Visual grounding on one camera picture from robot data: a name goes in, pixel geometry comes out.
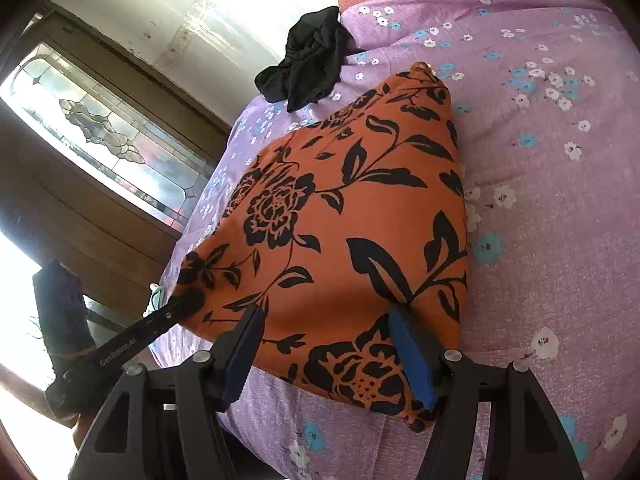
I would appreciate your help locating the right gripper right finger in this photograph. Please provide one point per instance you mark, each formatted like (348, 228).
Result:
(526, 439)

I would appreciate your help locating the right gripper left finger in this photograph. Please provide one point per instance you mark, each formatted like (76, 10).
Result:
(162, 424)

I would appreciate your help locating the orange black floral garment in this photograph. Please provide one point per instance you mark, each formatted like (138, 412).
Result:
(332, 226)

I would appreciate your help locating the stained glass wooden door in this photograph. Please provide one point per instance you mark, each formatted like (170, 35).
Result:
(102, 158)

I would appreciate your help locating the purple floral bed sheet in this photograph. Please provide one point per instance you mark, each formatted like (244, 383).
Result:
(545, 100)

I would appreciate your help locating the black crumpled garment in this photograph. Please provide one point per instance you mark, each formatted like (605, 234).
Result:
(314, 53)

